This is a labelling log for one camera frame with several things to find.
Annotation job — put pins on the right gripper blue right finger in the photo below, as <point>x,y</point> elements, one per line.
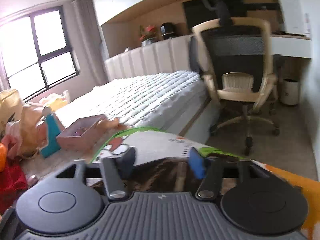
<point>209,171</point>

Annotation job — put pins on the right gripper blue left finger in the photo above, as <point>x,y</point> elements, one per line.
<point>114,169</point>

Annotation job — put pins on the brown corduroy garment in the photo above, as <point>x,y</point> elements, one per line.
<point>166,175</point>

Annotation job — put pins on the cartoon print play mat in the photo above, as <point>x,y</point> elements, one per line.
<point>152,144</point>

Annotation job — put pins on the pink cardboard box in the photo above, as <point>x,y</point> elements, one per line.
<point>82,134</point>

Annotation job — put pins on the white quilted mattress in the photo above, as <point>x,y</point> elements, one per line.
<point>174,102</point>

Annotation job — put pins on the yellow plush toy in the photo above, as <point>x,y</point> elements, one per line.
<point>24,123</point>

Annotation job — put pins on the white waste bin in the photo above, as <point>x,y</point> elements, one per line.
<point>290,92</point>

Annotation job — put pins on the beige mesh office chair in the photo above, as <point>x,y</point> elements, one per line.
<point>232,54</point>

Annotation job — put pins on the grey curtain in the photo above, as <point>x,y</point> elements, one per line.
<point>91,38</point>

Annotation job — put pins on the beige padded headboard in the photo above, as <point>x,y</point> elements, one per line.
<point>166,56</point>

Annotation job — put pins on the potted pink flower plant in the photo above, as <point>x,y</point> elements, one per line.
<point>148,35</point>

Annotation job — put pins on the black framed window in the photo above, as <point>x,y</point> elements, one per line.
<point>36,52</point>

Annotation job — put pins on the black round speaker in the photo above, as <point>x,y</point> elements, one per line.
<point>168,30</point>

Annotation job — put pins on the white desk top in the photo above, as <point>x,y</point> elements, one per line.
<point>291,46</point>

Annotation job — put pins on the black monitor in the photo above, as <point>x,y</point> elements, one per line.
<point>196,13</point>

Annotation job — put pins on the white box on desk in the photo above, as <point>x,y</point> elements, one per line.
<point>293,17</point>

